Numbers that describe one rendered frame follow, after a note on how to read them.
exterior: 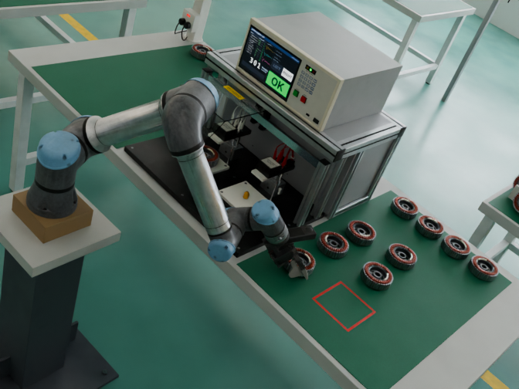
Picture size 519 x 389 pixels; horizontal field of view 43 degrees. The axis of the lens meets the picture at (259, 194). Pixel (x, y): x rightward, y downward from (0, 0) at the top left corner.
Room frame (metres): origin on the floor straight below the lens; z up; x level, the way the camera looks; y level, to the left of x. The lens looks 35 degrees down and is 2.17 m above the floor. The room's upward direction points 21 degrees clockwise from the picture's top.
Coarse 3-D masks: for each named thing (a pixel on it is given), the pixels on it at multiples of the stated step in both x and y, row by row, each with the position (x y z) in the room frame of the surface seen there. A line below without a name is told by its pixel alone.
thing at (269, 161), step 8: (264, 160) 1.99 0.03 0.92; (272, 160) 2.01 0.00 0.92; (256, 168) 1.98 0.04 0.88; (264, 168) 1.96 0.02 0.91; (272, 168) 1.96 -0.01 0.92; (280, 168) 2.00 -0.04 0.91; (288, 168) 2.03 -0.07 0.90; (256, 176) 1.94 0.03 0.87; (264, 176) 1.95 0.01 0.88; (272, 176) 1.96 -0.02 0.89; (280, 176) 2.03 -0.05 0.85
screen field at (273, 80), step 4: (268, 76) 2.13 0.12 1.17; (272, 76) 2.12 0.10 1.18; (276, 76) 2.11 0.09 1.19; (268, 80) 2.12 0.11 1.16; (272, 80) 2.11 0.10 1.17; (276, 80) 2.10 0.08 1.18; (280, 80) 2.10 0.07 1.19; (268, 84) 2.12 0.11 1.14; (272, 84) 2.11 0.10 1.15; (276, 84) 2.10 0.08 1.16; (280, 84) 2.09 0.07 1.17; (284, 84) 2.08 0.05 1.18; (288, 84) 2.08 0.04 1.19; (276, 88) 2.10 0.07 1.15; (280, 88) 2.09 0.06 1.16; (284, 88) 2.08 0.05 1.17; (288, 88) 2.07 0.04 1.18; (280, 92) 2.09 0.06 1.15; (284, 92) 2.08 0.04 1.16; (284, 96) 2.08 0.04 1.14
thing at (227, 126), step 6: (222, 126) 2.11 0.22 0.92; (228, 126) 2.13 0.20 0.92; (216, 132) 2.10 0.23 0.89; (222, 132) 2.09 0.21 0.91; (228, 132) 2.09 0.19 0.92; (234, 132) 2.12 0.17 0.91; (240, 132) 2.15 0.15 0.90; (246, 132) 2.17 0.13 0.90; (216, 138) 2.08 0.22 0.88; (222, 138) 2.08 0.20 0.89; (228, 138) 2.09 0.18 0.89; (234, 138) 2.12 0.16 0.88
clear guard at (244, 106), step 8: (208, 80) 2.14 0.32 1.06; (216, 80) 2.16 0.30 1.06; (224, 80) 2.18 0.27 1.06; (216, 88) 2.10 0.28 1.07; (224, 88) 2.13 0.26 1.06; (232, 88) 2.15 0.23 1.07; (224, 96) 2.06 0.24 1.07; (232, 96) 2.09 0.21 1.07; (248, 96) 2.13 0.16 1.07; (224, 104) 2.01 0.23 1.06; (232, 104) 2.03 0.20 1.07; (240, 104) 2.05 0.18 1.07; (248, 104) 2.07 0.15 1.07; (256, 104) 2.10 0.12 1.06; (216, 112) 1.94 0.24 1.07; (224, 112) 1.96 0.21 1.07; (232, 112) 1.98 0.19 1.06; (240, 112) 2.00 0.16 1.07; (248, 112) 2.02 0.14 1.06; (256, 112) 2.04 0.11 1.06; (208, 120) 1.91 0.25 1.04; (216, 120) 1.91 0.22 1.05; (224, 120) 1.91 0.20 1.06; (208, 128) 1.89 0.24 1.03; (216, 128) 1.88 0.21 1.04; (208, 136) 1.86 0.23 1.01
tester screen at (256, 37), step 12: (252, 36) 2.19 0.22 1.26; (264, 36) 2.17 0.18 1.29; (252, 48) 2.19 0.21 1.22; (264, 48) 2.16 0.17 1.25; (276, 48) 2.13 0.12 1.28; (264, 60) 2.15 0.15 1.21; (276, 60) 2.12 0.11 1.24; (288, 60) 2.10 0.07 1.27; (252, 72) 2.17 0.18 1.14; (264, 72) 2.14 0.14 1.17; (276, 72) 2.11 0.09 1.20
